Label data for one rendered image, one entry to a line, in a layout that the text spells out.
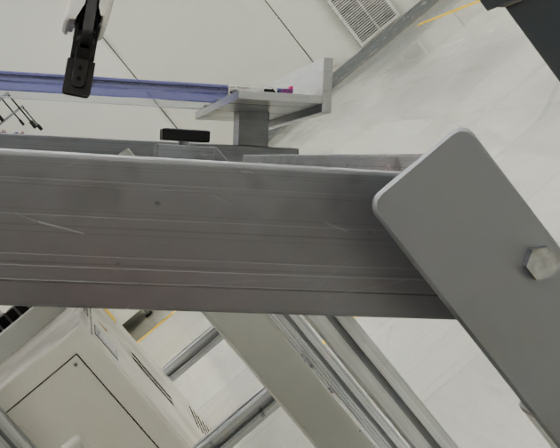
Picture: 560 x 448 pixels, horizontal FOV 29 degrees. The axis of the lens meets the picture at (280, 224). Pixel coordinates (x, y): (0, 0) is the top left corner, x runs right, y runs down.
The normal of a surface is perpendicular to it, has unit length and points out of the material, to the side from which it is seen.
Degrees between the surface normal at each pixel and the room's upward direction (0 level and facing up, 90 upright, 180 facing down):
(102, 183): 90
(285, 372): 90
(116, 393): 90
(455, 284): 90
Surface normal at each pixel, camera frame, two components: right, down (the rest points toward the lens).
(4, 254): 0.18, 0.06
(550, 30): -0.75, 0.64
